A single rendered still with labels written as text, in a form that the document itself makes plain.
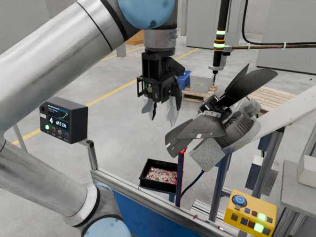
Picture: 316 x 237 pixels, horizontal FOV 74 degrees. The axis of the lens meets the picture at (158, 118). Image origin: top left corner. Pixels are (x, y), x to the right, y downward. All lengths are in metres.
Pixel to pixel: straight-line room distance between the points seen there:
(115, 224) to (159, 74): 0.38
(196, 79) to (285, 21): 3.16
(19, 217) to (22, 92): 2.18
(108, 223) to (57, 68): 0.41
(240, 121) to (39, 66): 1.00
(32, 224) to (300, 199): 2.06
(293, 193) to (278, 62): 5.47
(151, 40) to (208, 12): 7.92
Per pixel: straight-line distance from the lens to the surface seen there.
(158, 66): 0.48
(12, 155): 0.52
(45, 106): 1.27
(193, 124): 1.02
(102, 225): 0.59
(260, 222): 0.87
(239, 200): 0.88
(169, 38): 0.48
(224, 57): 1.01
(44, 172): 0.55
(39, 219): 2.34
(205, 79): 3.95
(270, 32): 6.47
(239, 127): 1.14
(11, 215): 2.50
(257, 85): 1.13
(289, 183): 1.38
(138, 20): 0.29
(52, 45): 0.29
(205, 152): 1.16
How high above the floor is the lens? 1.73
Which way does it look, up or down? 30 degrees down
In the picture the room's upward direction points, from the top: straight up
